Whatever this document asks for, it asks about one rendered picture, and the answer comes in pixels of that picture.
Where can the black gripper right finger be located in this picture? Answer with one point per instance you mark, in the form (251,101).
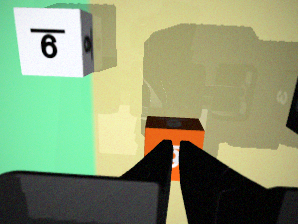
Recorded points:
(214,193)

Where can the orange block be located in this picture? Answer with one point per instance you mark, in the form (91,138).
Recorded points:
(175,129)

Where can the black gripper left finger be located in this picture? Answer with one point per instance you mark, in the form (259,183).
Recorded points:
(139,196)

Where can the grey block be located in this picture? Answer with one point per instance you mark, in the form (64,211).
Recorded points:
(292,122)

